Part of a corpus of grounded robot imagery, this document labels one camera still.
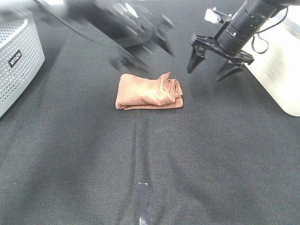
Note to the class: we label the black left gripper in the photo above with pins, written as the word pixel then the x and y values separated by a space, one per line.
pixel 155 35

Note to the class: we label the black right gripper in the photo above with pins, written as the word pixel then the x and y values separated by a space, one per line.
pixel 235 60

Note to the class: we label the brown microfiber towel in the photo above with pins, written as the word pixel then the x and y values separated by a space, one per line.
pixel 140 93

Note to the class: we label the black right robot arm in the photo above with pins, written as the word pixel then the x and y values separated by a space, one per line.
pixel 233 35

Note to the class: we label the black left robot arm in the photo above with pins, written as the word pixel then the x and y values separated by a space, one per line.
pixel 135 29

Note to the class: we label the white plastic storage bin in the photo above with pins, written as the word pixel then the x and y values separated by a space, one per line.
pixel 276 51

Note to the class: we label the black table cloth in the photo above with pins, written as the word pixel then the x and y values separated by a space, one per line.
pixel 230 156

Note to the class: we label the grey perforated plastic basket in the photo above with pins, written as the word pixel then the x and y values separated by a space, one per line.
pixel 21 57

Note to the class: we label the grey tape strip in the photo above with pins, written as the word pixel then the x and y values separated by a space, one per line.
pixel 143 191

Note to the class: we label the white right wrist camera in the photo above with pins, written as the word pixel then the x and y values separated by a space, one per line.
pixel 213 17

